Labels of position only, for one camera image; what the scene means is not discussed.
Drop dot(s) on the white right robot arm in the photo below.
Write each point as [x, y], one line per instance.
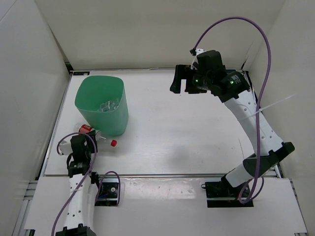
[269, 148]

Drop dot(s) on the clear bottle blue cap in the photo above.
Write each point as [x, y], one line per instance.
[114, 103]

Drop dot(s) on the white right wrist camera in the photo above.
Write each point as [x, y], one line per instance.
[195, 53]

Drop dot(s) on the aluminium table frame rail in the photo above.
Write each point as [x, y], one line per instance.
[276, 170]

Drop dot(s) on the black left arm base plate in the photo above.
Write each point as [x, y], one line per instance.
[109, 195]

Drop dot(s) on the clear bottle red label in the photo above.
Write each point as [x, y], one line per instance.
[104, 143]

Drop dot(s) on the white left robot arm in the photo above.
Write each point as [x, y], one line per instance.
[76, 216]

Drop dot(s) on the clear Pepsi bottle black cap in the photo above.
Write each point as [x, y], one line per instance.
[109, 106]

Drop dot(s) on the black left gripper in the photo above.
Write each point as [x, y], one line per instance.
[88, 139]

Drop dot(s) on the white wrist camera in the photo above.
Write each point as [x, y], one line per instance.
[195, 53]
[64, 148]

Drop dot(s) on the clear bottle blue white label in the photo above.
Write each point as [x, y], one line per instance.
[105, 107]

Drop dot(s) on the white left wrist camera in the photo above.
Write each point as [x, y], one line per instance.
[64, 148]

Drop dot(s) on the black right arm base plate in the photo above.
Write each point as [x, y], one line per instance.
[219, 196]

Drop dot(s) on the green plastic bin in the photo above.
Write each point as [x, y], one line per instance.
[96, 90]

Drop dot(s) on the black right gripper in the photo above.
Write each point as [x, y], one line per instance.
[181, 72]

